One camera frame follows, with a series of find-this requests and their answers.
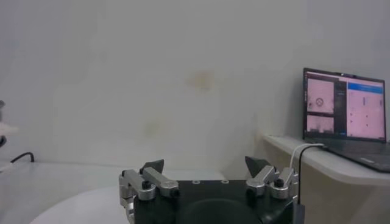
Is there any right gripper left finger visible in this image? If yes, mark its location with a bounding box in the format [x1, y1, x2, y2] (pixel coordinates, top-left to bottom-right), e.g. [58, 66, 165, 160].
[118, 158, 180, 201]

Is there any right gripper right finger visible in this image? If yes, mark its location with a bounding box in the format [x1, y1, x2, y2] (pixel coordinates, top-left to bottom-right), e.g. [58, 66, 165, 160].
[244, 155, 299, 201]

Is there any stainless steel steamer basket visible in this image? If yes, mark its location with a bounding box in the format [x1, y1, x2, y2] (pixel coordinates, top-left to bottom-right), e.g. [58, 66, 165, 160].
[0, 99, 20, 137]

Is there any white side table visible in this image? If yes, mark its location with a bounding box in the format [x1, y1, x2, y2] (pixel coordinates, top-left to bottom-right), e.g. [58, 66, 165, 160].
[254, 133, 390, 224]

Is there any black laptop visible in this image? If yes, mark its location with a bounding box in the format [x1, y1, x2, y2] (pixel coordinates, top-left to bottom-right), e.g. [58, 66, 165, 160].
[302, 67, 390, 173]

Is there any white laptop cable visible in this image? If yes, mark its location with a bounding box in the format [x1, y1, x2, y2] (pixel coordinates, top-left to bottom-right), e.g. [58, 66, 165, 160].
[288, 142, 325, 170]

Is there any black laptop power cable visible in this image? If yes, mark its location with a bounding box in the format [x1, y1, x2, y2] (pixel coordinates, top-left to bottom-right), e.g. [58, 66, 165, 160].
[291, 144, 328, 224]

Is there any black cooker power cable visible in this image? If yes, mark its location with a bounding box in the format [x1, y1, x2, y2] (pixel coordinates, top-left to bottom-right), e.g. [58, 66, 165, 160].
[10, 151, 35, 164]

